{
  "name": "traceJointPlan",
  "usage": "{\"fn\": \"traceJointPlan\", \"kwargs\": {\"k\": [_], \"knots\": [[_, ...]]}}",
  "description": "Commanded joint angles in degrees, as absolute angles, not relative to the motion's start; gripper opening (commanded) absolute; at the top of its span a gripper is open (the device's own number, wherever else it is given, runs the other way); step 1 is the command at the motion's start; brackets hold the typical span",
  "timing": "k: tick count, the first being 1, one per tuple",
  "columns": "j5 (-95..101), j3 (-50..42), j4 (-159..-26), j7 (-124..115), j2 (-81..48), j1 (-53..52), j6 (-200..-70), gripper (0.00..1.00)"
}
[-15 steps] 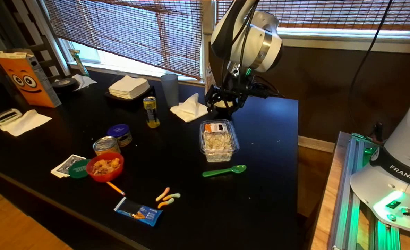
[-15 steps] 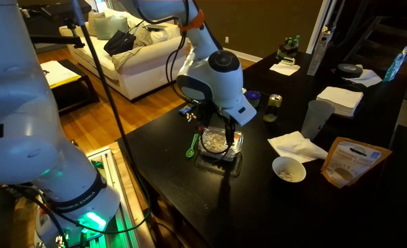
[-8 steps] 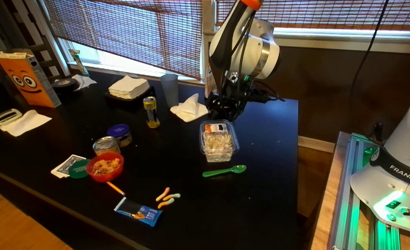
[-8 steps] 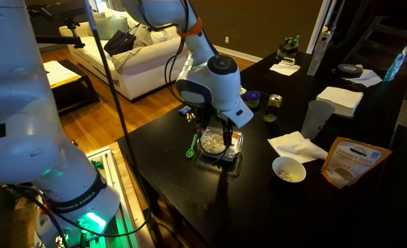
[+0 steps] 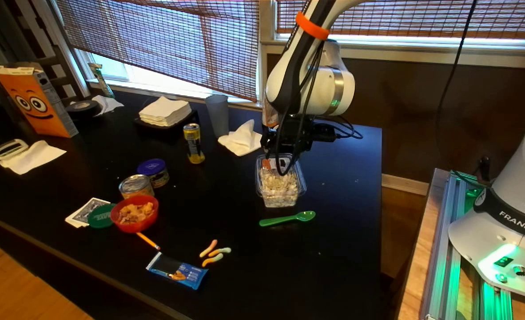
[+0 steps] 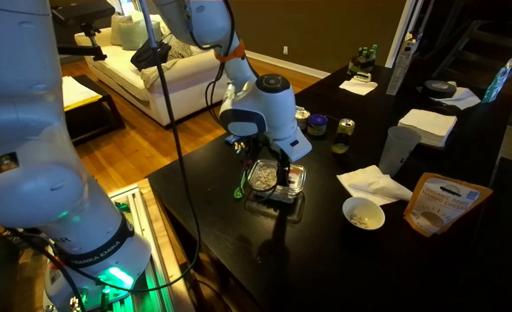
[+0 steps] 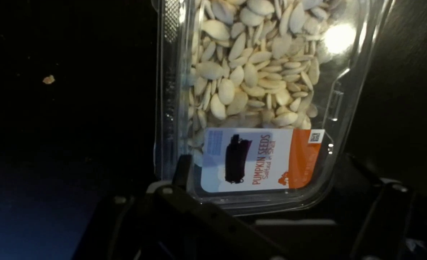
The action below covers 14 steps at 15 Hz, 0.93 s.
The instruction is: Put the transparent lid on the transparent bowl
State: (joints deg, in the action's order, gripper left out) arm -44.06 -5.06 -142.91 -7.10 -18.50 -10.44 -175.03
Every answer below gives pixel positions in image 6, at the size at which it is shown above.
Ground dark coffee table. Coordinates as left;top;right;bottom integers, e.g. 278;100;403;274
61;74;126;146

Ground flat white napkin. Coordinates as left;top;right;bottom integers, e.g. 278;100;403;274
339;78;379;96

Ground transparent bowl with nuts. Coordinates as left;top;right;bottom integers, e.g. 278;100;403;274
247;159;281;192

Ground cream sofa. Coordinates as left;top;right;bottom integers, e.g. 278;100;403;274
75;12;256;128

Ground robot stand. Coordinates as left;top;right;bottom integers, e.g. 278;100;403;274
0;179;198;312

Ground yellow drink can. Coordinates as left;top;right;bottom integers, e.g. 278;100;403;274
331;118;356;155

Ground white bowl with nuts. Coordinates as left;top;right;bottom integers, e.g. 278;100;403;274
342;197;386;231

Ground orange snack bag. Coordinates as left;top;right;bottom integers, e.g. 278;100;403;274
403;172;494;238

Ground translucent plastic cup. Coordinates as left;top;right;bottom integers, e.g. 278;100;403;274
378;126;422;177

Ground white carton box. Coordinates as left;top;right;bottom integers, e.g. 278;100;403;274
386;33;422;96

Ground white paper sheets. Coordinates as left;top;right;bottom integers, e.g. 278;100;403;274
416;81;482;110

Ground black cable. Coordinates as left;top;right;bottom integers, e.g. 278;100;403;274
83;42;202;293

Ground stack of white napkins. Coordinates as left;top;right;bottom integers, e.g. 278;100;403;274
397;108;458;148

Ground green spoon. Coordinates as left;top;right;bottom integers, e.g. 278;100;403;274
233;171;248;200

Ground jar with purple lid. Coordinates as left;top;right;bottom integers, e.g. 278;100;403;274
306;114;329;137

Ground crumpled white napkin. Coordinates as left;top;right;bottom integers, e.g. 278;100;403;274
337;165;414;206

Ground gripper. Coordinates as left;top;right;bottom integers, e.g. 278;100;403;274
251;137;293;190

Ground white board with yellow edge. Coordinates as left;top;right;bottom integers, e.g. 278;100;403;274
61;76;104;111

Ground black tape roll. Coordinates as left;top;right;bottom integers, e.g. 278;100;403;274
422;79;457;100

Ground row of cushions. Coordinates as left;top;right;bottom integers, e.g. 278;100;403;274
110;13;194;62

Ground camera on mount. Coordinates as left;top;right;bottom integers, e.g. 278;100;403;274
50;0;117;62

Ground dark staircase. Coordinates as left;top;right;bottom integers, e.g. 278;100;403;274
429;19;512;89

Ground pack of green bottles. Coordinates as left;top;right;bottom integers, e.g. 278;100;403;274
347;44;378;75

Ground transparent lid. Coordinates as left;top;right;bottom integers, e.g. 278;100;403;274
277;163;307;203

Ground green snack bag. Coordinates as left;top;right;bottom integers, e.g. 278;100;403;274
482;56;512;104

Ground black bag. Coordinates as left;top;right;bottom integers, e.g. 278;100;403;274
130;41;172;72

